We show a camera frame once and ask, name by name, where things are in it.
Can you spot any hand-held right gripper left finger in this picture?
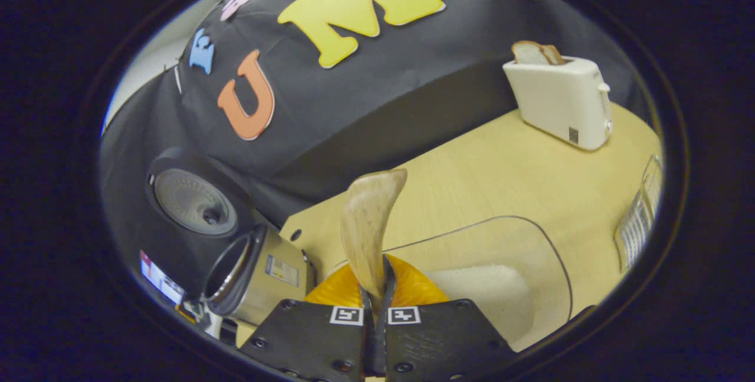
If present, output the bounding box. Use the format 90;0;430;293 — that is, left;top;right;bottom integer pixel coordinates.
238;254;378;382

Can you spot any wire chopstick holder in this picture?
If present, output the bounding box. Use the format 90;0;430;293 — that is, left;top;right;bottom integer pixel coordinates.
613;155;665;274

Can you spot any wooden spoon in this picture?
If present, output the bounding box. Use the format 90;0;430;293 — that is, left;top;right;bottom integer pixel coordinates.
340;169;409;312

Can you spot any computer monitor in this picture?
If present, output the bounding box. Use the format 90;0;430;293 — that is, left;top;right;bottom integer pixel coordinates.
139;251;187;305

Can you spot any clear plastic container lid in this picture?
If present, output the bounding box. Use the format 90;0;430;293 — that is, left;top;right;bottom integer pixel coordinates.
330;215;574;325

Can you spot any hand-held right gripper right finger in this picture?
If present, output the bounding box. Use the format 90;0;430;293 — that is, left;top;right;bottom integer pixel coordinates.
377;254;518;382

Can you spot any black and silver rice cooker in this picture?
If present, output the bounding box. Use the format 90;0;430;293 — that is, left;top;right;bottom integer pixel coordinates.
146;146;318;327

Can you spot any white toaster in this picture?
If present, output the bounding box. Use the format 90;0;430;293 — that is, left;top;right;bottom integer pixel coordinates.
503;55;614;152

